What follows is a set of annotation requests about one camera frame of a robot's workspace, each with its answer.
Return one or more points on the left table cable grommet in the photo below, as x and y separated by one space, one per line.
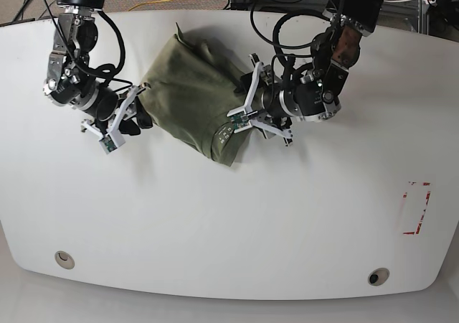
64 260

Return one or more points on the olive green t-shirt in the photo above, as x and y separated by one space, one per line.
193 86

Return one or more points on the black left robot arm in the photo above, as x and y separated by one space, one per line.
309 92

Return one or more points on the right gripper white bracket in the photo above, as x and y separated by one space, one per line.
115 114

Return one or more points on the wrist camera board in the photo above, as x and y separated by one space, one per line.
108 145
240 122

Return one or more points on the red tape rectangle marking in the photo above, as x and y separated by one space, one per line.
414 207

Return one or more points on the right table cable grommet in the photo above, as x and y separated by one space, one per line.
378 277

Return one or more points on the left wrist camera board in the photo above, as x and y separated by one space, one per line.
240 122

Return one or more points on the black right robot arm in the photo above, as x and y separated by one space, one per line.
71 81

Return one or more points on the table cable grommet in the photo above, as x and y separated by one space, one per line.
64 260
378 277

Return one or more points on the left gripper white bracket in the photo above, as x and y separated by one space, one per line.
262 102

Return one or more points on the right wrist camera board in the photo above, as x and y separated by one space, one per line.
108 145

